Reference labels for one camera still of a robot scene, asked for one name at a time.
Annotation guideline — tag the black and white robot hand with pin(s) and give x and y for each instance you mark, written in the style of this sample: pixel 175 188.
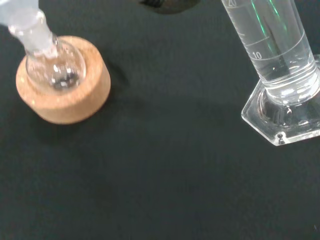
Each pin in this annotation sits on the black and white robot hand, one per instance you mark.
pixel 167 6

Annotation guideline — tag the clear round-bottom flask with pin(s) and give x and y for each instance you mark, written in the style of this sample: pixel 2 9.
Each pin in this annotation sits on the clear round-bottom flask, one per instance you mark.
pixel 62 72

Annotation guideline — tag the black bench cloth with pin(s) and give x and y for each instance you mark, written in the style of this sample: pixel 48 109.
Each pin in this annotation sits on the black bench cloth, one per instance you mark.
pixel 160 175

